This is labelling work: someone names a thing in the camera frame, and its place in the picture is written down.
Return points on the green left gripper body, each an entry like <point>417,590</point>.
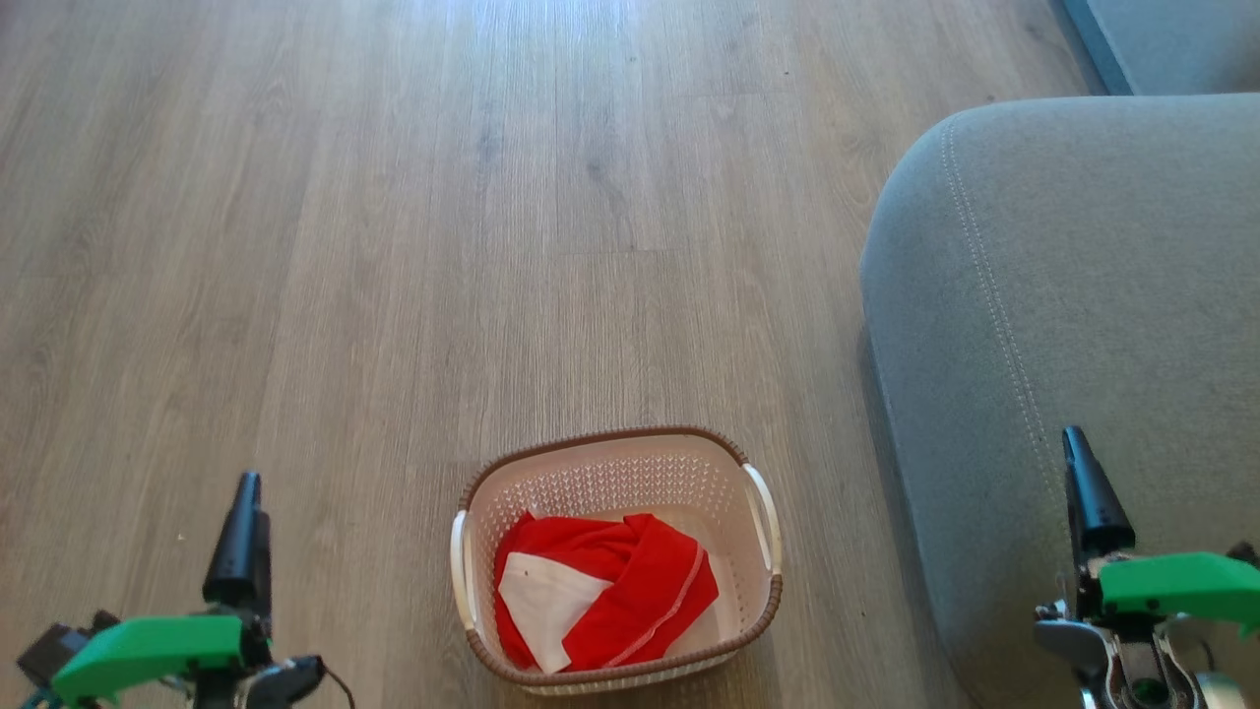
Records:
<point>148,650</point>

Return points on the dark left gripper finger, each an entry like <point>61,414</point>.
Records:
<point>239,551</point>

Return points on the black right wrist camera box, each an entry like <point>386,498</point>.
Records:
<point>1246,551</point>

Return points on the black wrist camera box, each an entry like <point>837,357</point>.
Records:
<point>1246,551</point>
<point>59,645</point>

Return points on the cream woven plastic laundry basket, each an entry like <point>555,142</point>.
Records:
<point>630,473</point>

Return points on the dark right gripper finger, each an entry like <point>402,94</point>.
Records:
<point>1091,502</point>

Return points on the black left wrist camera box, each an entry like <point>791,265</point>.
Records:
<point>59,645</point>

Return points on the grey fabric sofa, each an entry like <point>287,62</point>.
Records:
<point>1083,295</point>

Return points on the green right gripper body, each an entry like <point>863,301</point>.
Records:
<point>1171,586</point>

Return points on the red garment thin white trim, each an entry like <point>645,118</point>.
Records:
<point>660,591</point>

